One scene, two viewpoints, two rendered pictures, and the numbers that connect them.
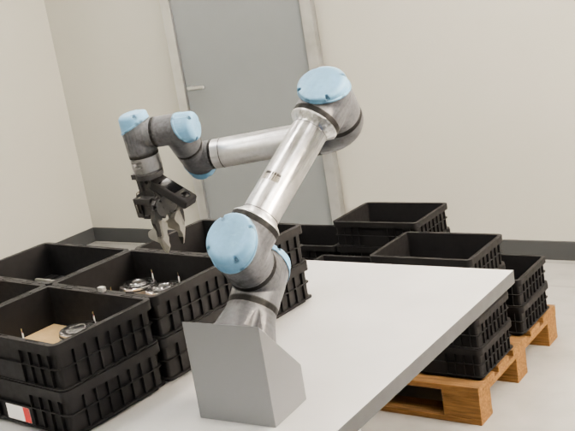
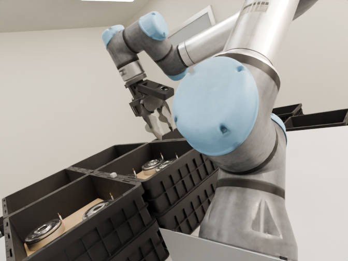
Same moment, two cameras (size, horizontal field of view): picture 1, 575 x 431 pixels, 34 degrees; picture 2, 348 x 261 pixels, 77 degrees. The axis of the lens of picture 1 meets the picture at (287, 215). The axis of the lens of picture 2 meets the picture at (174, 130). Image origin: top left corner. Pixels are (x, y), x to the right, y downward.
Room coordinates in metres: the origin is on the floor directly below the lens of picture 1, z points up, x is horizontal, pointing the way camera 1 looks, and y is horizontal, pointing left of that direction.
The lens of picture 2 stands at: (1.65, 0.13, 1.13)
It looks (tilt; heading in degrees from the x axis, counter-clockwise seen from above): 10 degrees down; 12
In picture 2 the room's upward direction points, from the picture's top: 20 degrees counter-clockwise
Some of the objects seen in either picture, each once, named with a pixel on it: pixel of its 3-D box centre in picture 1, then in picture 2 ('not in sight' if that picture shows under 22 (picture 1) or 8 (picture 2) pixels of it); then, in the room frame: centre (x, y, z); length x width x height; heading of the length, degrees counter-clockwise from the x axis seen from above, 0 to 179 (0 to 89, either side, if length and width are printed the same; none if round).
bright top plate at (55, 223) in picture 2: not in sight; (43, 230); (2.17, 0.73, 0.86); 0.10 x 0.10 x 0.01
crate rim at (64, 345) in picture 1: (51, 317); (68, 206); (2.15, 0.60, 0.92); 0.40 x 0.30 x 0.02; 50
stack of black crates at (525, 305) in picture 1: (488, 292); not in sight; (3.59, -0.75, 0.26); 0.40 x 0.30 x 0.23; 54
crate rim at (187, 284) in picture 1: (142, 275); (148, 158); (2.38, 0.40, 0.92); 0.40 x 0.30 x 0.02; 50
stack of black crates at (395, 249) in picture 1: (442, 303); (320, 148); (3.27, -0.51, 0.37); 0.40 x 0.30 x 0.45; 54
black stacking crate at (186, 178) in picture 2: (145, 293); (154, 171); (2.38, 0.40, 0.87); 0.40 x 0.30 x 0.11; 50
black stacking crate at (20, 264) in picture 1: (51, 281); (111, 166); (2.64, 0.71, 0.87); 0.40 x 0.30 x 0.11; 50
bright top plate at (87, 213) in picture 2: (80, 329); (98, 209); (2.21, 0.55, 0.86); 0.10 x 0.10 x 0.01
